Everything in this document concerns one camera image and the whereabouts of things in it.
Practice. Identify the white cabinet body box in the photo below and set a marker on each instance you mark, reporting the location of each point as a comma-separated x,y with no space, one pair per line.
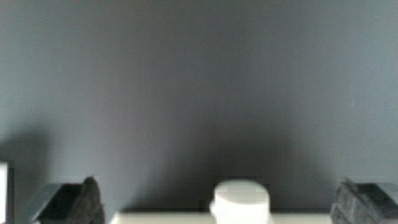
239,207

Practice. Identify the white front rail bar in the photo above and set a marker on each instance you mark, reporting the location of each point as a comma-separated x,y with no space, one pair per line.
5,193

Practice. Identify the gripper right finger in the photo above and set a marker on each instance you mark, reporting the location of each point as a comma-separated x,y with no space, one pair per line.
365,203

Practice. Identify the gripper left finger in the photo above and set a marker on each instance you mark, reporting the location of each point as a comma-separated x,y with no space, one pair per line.
67,204

